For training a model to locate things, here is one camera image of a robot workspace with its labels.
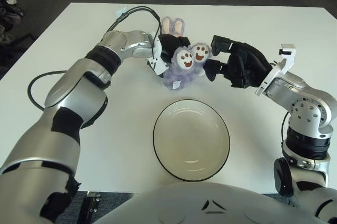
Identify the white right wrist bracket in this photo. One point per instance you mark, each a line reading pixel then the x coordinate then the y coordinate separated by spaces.
pixel 288 50

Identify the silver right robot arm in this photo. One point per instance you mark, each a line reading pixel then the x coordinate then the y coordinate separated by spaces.
pixel 302 97

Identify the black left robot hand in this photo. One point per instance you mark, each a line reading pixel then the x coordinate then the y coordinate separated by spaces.
pixel 168 42

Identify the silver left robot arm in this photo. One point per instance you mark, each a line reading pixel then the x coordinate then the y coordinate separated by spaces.
pixel 73 84

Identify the white plate with black rim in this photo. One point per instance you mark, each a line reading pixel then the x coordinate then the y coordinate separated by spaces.
pixel 190 140

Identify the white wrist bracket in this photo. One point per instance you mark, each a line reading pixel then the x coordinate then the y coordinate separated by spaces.
pixel 159 69
pixel 288 50

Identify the purple plush rabbit doll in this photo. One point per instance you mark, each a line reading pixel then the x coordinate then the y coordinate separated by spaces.
pixel 181 76

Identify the black bracket under table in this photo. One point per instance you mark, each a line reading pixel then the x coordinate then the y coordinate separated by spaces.
pixel 90 205

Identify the grey robot torso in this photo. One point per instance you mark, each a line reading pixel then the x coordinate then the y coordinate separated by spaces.
pixel 197 205

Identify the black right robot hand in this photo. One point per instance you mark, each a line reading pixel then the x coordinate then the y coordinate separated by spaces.
pixel 247 63

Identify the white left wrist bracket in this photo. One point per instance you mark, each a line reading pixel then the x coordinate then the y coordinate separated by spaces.
pixel 159 69

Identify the dark bag in background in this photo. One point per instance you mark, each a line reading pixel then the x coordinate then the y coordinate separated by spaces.
pixel 8 24

